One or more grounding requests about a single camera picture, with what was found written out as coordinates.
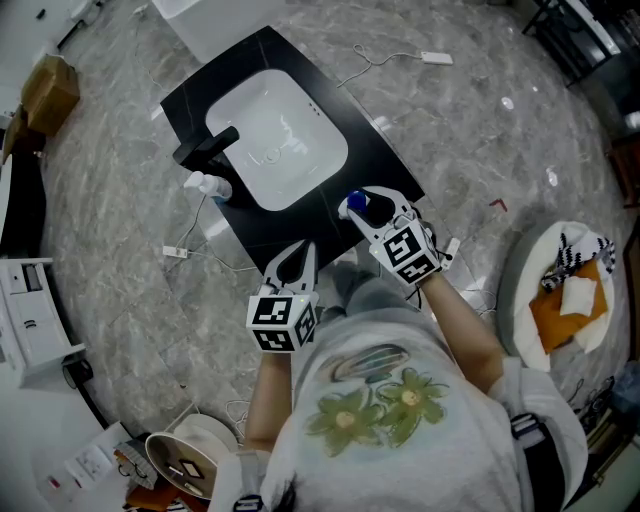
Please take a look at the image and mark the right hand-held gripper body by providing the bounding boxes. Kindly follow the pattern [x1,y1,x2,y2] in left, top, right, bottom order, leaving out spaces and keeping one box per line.
[369,215,444,288]

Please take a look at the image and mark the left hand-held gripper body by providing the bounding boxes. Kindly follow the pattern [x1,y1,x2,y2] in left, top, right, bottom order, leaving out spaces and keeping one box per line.
[245,284,321,355]

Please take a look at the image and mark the person's right forearm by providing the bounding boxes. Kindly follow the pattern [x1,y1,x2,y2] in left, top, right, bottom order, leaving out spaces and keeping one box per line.
[416,271,506,397]

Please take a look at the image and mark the person's left forearm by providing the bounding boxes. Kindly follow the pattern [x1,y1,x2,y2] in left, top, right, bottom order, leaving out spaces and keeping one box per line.
[241,351,294,452]

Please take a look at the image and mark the clear soap bottle white pump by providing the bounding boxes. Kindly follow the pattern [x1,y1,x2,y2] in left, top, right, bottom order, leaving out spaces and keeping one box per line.
[182,170,234,203]

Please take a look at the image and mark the black vanity cabinet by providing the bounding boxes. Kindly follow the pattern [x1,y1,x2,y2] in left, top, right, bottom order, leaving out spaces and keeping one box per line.
[159,25,427,276]

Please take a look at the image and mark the person's grey trousers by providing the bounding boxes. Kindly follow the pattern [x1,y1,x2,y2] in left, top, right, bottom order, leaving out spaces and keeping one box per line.
[319,259,417,322]

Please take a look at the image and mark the white sink basin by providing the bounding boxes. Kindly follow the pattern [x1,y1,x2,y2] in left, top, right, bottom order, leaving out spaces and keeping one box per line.
[205,68,350,213]

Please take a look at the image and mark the round white cushion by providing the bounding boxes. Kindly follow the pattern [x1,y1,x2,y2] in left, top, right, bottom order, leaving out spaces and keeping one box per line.
[496,219,619,373]

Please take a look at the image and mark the white round basin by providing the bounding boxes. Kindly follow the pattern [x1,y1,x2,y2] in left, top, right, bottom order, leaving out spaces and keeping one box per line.
[171,413,241,457]

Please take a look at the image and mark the black faucet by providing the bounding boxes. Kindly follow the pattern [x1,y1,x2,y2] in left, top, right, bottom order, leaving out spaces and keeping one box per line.
[171,125,242,177]

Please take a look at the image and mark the orange cloth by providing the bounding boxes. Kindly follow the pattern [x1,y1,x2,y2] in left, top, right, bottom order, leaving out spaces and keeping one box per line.
[529,259,609,354]

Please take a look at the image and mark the black white patterned cloth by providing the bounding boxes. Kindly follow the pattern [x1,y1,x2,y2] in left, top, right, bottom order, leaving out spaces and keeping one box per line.
[540,231,618,294]

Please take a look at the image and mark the person's grey floral shirt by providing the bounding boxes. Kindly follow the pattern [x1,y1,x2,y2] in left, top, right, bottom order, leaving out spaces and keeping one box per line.
[209,311,589,512]

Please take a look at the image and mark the white folded cloth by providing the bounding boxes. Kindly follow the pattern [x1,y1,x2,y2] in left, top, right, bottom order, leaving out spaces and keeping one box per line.
[559,275,599,317]

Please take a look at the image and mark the black round object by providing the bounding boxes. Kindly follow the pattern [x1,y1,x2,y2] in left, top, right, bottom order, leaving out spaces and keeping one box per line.
[61,358,95,391]

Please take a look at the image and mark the brown wooden cabinet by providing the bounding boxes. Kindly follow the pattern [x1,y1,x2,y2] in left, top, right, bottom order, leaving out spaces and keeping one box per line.
[606,133,640,209]

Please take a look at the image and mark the white paper sheets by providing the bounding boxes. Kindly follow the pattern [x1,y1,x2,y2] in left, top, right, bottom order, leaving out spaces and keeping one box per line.
[64,421,132,494]

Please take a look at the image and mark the white drawer cabinet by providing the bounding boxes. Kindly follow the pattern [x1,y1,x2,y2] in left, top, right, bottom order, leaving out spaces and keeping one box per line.
[0,256,87,389]

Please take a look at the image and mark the blue plastic bag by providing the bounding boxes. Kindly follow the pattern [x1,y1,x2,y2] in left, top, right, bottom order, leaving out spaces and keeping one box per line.
[611,361,640,415]

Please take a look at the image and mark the large cardboard box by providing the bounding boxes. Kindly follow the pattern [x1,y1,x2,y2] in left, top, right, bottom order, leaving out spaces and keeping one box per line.
[21,53,82,138]

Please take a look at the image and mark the small cardboard box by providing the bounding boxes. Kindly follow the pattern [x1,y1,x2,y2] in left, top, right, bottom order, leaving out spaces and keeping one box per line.
[1,103,47,162]

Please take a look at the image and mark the white power cable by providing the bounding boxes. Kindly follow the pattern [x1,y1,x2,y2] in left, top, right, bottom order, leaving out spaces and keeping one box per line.
[174,193,209,250]
[336,43,424,89]

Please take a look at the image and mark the black grey backpack strap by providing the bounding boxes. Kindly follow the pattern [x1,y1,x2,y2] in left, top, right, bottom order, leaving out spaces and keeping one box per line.
[509,411,572,512]
[234,449,265,512]

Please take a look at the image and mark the black frame table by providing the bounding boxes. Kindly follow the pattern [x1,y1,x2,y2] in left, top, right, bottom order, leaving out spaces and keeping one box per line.
[521,0,622,89]

